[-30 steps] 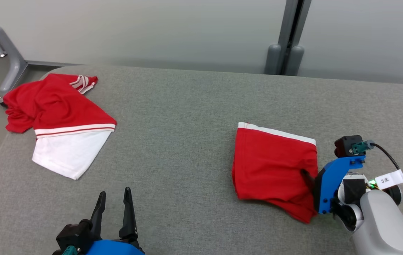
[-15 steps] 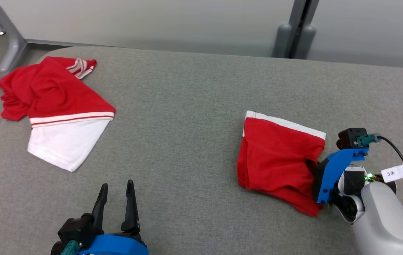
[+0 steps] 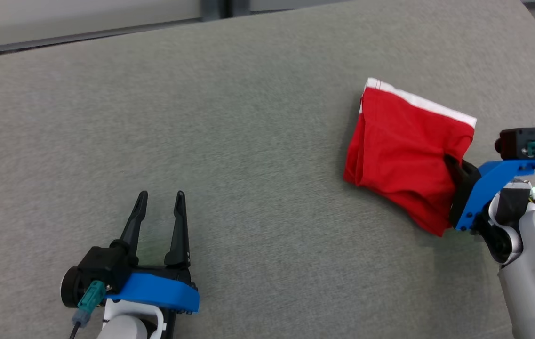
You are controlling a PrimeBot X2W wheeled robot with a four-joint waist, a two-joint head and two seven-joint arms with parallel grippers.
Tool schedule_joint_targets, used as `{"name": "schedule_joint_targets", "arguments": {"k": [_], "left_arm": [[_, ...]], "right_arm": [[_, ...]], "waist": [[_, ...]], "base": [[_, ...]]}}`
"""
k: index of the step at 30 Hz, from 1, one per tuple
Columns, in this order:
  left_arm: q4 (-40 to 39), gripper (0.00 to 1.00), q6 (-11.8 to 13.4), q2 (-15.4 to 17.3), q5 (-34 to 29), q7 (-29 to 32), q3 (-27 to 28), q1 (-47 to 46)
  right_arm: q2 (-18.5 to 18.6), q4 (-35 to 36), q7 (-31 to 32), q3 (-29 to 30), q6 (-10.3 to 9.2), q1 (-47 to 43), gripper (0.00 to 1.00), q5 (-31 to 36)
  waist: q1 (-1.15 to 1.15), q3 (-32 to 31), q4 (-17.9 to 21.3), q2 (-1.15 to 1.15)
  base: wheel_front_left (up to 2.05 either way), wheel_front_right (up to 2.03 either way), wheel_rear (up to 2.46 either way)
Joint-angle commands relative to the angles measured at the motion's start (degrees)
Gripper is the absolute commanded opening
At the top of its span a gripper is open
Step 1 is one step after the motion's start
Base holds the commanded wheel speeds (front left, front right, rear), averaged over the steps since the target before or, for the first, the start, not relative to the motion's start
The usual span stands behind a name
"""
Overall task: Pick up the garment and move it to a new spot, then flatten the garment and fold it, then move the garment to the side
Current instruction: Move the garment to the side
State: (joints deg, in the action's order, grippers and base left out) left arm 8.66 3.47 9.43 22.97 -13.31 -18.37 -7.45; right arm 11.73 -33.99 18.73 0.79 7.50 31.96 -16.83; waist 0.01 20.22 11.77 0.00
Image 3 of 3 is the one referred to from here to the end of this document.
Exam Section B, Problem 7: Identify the blue camera bracket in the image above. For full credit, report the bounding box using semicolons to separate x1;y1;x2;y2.
455;159;535;231
106;272;200;314

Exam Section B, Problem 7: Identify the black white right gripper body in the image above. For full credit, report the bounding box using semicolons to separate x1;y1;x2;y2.
449;160;534;265

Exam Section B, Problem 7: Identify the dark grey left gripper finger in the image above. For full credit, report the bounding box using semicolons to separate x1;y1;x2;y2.
164;190;191;270
120;190;149;265

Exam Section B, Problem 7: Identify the teal left camera cable plug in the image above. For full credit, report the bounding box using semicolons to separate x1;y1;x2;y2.
69;280;108;339

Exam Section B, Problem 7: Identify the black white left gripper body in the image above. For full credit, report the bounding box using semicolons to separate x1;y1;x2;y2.
100;266;200;339

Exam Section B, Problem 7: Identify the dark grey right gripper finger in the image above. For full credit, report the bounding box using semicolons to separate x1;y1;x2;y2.
444;154;468;186

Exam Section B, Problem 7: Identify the blue right camera bracket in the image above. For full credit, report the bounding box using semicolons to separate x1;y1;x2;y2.
455;159;535;231

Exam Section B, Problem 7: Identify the grey wall post with gap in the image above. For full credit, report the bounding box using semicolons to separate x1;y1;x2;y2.
200;0;251;22

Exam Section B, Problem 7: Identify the red garment with white band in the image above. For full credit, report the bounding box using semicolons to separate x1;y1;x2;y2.
343;78;478;237

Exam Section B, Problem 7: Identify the blue left camera bracket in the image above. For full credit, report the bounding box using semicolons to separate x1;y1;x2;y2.
106;272;200;314

